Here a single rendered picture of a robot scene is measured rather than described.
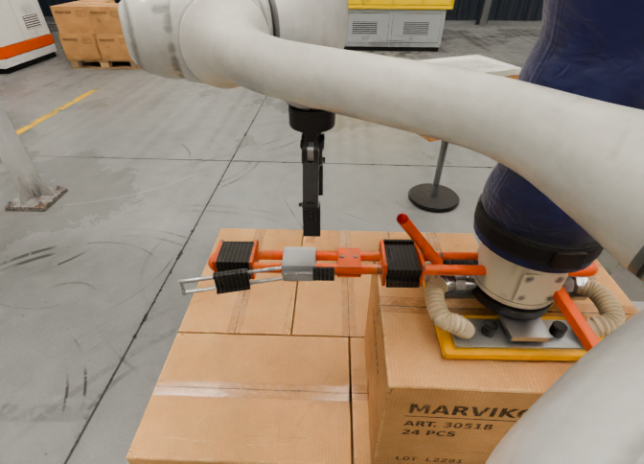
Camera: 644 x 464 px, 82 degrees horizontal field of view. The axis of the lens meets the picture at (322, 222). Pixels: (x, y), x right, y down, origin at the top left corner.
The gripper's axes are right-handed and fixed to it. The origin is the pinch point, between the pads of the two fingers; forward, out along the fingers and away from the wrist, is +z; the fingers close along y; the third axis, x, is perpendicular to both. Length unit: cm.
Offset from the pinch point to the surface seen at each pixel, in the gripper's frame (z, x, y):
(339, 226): 122, -9, 156
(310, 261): 12.3, 0.9, -1.4
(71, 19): 48, 411, 587
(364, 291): 68, -17, 42
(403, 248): 12.2, -19.1, 3.0
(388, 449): 55, -18, -19
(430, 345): 27.6, -24.8, -10.2
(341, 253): 12.4, -5.7, 1.3
